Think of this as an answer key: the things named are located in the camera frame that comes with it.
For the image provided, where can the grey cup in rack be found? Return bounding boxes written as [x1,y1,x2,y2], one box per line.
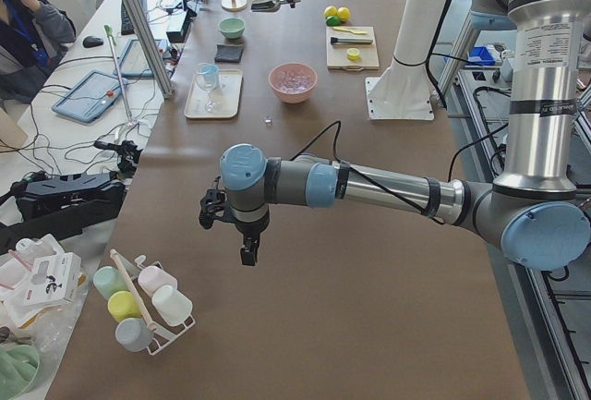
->
[115,318,153,352]

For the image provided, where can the yellow lemon left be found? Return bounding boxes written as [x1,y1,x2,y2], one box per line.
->
[324,6,338,18]

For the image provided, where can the white cup rack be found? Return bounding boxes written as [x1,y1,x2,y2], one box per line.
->
[118,252,197,356]

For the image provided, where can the pink cup in rack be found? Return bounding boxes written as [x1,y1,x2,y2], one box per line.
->
[138,265,177,297]

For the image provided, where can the wooden stick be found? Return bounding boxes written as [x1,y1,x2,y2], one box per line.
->
[110,248,157,332]

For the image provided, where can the green cup in rack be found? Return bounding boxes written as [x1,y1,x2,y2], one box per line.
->
[92,266,127,300]

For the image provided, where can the blue cup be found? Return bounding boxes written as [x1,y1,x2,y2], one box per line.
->
[197,63,219,91]

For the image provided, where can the seated person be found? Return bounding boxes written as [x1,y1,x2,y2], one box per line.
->
[1,0,77,103]

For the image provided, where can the upper teach pendant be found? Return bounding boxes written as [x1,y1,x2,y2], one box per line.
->
[52,70,121,124]

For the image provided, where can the clear wine glass on tray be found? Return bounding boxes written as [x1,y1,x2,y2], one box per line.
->
[196,63,220,113]

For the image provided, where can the yellow lemon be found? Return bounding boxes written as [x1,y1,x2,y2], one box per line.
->
[337,6,351,22]
[324,6,338,18]

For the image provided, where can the metal ice scoop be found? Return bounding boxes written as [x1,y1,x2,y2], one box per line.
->
[250,0,301,12]

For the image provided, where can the pink bowl of ice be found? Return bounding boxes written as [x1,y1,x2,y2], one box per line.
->
[268,63,318,104]

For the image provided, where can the half lemon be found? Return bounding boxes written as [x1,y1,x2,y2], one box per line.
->
[347,48,360,60]

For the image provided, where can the green lime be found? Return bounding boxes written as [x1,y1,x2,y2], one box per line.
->
[325,16,341,27]

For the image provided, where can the yellow cup in rack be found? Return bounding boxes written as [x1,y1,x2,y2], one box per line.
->
[107,291,141,322]

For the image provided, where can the wooden cutting board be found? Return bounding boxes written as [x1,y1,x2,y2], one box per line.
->
[326,26,380,70]

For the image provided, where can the white serving tray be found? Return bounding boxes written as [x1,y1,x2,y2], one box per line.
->
[184,69,243,119]

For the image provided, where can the mint green bowl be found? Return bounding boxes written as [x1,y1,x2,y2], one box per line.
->
[218,18,246,40]

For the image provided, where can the white cup in rack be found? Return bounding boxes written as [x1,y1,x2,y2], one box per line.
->
[151,285,193,326]

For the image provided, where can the yellow lemon right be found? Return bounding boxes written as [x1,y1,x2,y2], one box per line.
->
[337,6,351,22]

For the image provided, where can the aluminium frame post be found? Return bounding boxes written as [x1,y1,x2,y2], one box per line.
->
[121,0,174,99]

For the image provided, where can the yellow plastic knife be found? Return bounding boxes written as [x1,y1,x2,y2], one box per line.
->
[332,26,367,35]

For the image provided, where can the dark grey folded cloth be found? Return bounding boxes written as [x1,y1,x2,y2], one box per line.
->
[214,44,244,63]

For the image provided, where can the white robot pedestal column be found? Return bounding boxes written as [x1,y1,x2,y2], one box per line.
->
[366,0,447,121]

